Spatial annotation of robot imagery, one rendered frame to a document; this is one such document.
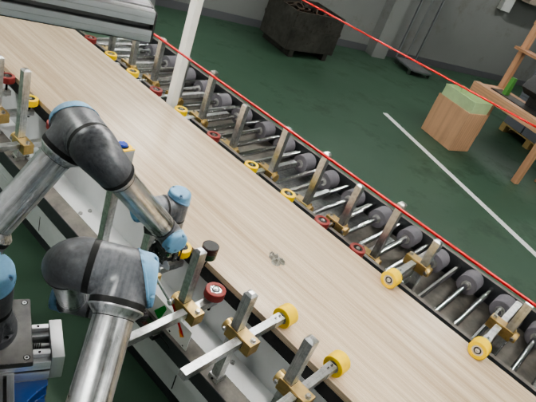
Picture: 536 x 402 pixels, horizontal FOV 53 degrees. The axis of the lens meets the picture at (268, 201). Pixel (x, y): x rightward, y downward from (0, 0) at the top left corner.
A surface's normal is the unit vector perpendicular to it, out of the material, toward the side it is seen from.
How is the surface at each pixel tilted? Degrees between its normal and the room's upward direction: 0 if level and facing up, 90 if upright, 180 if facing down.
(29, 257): 0
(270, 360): 90
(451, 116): 90
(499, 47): 90
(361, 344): 0
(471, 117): 90
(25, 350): 0
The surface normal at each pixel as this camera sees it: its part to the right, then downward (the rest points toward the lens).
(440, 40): 0.36, 0.60
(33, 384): 0.32, -0.80
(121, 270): 0.25, -0.32
